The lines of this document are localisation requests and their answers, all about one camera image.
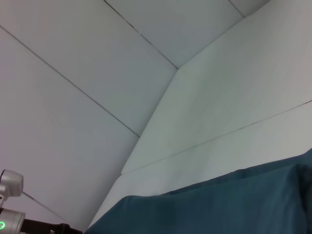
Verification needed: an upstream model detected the teal t-shirt with pink print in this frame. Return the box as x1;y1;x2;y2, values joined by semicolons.
84;148;312;234

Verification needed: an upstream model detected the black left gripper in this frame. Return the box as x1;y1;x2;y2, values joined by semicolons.
22;218;83;234

